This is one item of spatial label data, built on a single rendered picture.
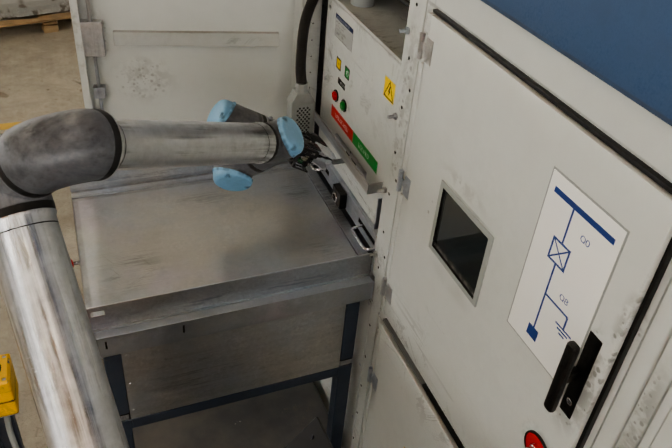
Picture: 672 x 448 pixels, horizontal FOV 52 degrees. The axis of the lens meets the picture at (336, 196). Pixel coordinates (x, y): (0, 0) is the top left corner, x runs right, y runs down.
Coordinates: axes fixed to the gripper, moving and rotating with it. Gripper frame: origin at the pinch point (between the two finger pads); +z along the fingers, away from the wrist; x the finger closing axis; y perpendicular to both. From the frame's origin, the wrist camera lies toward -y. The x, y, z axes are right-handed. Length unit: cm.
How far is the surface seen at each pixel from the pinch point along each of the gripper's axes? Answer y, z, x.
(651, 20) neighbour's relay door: 89, -38, 62
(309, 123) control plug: -17.1, -0.6, 1.1
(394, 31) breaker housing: 5.2, -8.6, 38.0
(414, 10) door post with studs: 32, -26, 46
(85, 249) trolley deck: 0, -48, -48
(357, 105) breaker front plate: 2.2, -3.6, 16.9
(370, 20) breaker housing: -2.5, -11.1, 36.5
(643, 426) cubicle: 109, -12, 22
